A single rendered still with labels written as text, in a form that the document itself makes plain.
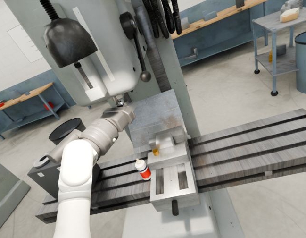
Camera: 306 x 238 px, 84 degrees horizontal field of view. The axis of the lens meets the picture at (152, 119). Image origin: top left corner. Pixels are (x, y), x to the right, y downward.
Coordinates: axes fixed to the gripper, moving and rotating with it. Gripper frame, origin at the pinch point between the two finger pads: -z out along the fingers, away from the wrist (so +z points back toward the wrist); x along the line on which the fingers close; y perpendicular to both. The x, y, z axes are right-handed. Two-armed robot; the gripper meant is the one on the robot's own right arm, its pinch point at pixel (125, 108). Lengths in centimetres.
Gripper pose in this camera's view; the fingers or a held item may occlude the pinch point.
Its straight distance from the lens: 60.2
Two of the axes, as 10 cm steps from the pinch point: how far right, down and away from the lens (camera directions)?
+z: -4.1, 6.2, -6.7
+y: 3.6, 7.8, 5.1
